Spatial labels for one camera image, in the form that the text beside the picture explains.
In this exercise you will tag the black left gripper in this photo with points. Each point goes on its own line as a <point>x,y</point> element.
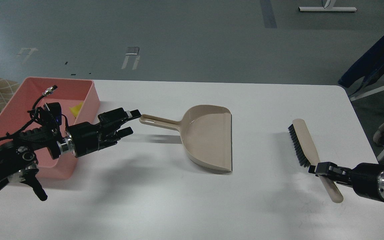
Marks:
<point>86,138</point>

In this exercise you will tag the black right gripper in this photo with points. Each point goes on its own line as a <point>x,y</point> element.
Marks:
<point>367,179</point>

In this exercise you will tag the beige hand brush black bristles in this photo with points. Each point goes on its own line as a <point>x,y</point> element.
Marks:
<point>308,156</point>

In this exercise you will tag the yellow sponge piece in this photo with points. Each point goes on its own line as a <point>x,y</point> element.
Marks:
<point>75,110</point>

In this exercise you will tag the beige plastic dustpan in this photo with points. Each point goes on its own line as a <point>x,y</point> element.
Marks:
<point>206,134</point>

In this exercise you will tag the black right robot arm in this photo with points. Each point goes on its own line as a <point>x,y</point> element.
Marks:
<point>366,179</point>

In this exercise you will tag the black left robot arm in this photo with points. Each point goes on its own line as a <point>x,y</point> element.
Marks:
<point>48,128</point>

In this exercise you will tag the pink plastic bin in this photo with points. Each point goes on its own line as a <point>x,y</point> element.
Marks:
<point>69,92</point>

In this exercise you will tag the white stand base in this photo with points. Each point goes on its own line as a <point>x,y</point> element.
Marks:
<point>328,6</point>

